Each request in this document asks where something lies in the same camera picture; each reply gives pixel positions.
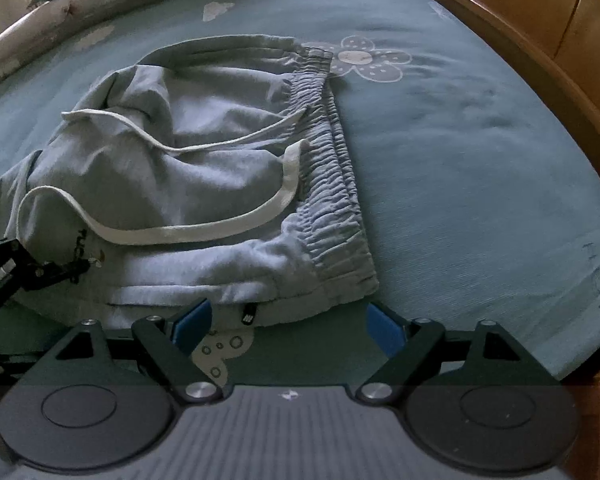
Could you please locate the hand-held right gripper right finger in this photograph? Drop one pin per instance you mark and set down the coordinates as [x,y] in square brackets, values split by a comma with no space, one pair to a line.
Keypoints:
[385,330]

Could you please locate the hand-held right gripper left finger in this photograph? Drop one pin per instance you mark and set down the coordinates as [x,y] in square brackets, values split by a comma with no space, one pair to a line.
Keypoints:
[192,327]

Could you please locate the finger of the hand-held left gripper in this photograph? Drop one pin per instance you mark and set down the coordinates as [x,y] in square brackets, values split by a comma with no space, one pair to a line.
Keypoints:
[55,275]

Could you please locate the light grey sweatpants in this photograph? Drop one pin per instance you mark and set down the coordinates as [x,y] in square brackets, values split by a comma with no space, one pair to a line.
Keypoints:
[205,185]

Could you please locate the rolled floral quilt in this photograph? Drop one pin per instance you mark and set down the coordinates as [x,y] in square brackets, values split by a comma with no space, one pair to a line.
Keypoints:
[105,5]

